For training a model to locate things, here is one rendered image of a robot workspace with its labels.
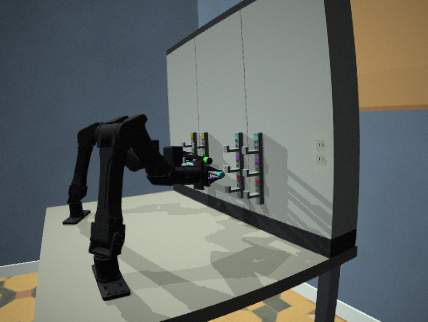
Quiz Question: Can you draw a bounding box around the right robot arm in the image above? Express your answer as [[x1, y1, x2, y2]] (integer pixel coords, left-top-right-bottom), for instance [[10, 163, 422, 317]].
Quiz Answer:
[[89, 114, 197, 301]]

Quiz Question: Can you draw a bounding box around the black bar with green end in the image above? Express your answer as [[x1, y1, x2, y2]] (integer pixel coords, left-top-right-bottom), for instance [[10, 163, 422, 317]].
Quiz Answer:
[[183, 154, 213, 165]]

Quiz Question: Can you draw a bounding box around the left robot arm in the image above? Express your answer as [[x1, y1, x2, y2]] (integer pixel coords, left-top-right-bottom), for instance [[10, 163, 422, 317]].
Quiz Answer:
[[62, 122, 144, 225]]

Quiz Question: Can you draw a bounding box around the light grey panel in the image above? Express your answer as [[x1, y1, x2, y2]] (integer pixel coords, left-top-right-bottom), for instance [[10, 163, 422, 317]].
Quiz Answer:
[[166, 0, 360, 258]]

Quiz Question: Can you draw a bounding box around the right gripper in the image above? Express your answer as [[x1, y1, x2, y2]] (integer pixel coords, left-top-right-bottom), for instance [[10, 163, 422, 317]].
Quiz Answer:
[[183, 160, 223, 190]]

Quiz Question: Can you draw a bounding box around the grey metal bar with teal end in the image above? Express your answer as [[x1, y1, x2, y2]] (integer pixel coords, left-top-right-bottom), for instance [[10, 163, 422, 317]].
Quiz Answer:
[[186, 162, 225, 178]]

